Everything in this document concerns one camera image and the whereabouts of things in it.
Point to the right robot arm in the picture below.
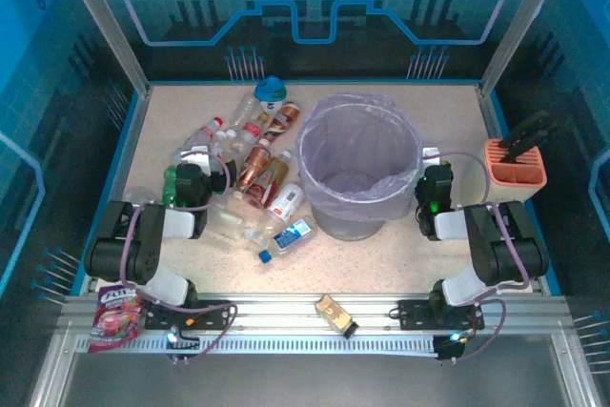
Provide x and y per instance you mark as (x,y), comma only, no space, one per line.
(514,254)

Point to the aluminium frame post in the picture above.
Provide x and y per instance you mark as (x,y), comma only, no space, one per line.
(518,30)
(111,30)

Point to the aluminium mounting rail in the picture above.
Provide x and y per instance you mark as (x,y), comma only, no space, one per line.
(286,311)

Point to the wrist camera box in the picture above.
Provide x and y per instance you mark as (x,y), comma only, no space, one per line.
(431,153)
(195,149)

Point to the gold box with black cap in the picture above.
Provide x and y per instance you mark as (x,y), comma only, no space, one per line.
(333,314)

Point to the white bottle red print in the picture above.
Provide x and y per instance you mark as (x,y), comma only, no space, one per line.
(286,200)

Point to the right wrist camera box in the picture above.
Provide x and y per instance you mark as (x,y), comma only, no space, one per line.
(431,153)

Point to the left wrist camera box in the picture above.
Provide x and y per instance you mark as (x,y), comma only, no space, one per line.
(195,149)

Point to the blue label bottle blue cap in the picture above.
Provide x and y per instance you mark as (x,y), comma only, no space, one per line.
(293,234)

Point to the copper label drink bottle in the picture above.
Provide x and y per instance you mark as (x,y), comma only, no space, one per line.
(255,166)

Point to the orange white knife block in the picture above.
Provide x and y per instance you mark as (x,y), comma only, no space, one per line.
(517,173)

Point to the white bottle big blue cap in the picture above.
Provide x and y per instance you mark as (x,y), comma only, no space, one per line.
(270,88)

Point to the green plastic bottle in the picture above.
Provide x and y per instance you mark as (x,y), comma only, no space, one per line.
(169,186)

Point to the clear bottle red cap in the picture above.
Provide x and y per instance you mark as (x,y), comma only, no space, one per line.
(205,133)

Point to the purple candy bag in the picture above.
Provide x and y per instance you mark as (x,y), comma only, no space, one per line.
(114,321)

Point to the gold red label bottle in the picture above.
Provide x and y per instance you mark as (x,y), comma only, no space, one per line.
(269,180)

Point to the black connector box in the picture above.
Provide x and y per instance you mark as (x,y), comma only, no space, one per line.
(183,347)
(448,350)

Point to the red label bottle yellow cap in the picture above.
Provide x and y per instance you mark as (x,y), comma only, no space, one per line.
(251,131)

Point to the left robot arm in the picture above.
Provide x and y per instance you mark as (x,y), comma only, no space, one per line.
(176,225)

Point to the grey waste bin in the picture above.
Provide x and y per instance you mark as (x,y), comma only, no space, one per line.
(348,230)

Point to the brown coffee drink bottle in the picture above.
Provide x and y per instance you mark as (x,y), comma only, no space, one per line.
(282,120)

